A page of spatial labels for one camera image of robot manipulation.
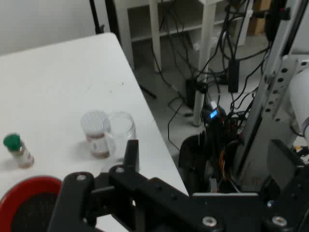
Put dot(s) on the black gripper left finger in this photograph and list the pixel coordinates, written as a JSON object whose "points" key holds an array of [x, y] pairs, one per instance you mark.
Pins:
{"points": [[149, 193]]}

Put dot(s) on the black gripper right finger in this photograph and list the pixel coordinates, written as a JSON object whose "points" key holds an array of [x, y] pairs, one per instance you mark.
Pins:
{"points": [[289, 193]]}

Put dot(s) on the clear glass cup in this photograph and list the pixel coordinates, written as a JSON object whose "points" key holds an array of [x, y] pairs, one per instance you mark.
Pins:
{"points": [[123, 126]]}

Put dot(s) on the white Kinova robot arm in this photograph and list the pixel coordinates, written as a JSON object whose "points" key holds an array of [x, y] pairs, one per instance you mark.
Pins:
{"points": [[300, 96]]}

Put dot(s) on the spice jar with white lid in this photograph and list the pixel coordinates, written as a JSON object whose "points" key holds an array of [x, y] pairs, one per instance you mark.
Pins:
{"points": [[95, 120]]}

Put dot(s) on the black device with blue display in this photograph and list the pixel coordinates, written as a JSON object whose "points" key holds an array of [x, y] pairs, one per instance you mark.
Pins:
{"points": [[213, 114]]}

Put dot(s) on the black box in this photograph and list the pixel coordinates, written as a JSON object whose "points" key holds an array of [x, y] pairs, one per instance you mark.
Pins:
{"points": [[190, 94]]}

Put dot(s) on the black seeds heap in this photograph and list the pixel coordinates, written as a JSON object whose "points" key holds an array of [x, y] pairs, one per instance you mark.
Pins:
{"points": [[36, 212]]}

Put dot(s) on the black power adapter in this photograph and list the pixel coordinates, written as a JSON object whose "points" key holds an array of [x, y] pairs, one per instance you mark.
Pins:
{"points": [[233, 75]]}

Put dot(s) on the red bowl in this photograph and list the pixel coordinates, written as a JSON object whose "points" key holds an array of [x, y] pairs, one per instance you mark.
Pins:
{"points": [[14, 193]]}

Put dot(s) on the small green-capped spice bottle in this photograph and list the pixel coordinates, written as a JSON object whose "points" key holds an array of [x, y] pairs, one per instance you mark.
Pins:
{"points": [[13, 142]]}

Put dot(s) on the white furniture leg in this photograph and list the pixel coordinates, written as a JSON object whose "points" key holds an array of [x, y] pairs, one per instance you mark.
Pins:
{"points": [[208, 36], [155, 36]]}

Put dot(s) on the white shelf unit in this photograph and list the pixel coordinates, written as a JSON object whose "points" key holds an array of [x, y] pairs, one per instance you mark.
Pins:
{"points": [[142, 19]]}

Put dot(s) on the brown cardboard box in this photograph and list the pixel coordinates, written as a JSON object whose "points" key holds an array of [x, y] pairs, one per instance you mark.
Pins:
{"points": [[257, 21]]}

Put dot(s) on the aluminium mounting frame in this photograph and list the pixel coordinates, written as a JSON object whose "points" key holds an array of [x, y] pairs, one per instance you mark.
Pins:
{"points": [[275, 84]]}

